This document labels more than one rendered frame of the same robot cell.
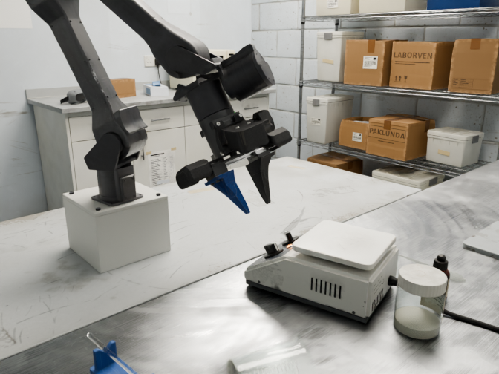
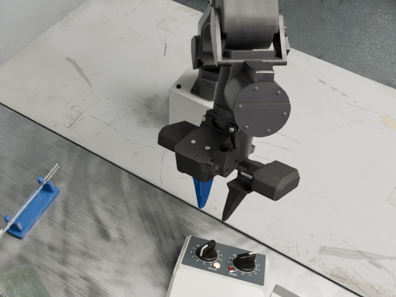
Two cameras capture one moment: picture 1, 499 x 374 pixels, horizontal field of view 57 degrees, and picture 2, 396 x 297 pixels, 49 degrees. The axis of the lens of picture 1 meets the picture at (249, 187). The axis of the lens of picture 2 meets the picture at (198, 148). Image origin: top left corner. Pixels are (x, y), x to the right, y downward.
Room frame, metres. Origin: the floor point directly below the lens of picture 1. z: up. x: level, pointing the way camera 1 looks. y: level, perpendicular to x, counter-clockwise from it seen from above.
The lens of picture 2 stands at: (0.52, -0.27, 1.54)
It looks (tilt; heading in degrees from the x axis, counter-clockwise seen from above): 53 degrees down; 67
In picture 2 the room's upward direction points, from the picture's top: 6 degrees clockwise
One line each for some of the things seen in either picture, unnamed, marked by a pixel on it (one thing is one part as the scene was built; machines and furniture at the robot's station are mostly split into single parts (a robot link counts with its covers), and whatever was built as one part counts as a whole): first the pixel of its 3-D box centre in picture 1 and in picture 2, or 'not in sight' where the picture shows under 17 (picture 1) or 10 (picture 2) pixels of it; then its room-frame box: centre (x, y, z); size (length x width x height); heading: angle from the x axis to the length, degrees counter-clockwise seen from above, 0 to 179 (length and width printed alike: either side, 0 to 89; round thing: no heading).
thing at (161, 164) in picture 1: (162, 171); not in sight; (3.06, 0.60, 0.40); 0.24 x 0.01 x 0.30; 132
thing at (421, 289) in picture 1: (419, 301); not in sight; (0.52, -0.22, 0.94); 0.06 x 0.06 x 0.08
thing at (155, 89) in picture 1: (155, 87); not in sight; (3.31, 0.67, 0.95); 0.24 x 0.13 x 0.09; 25
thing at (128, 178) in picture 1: (116, 181); (214, 74); (0.75, 0.23, 1.04); 0.07 x 0.07 x 0.06; 50
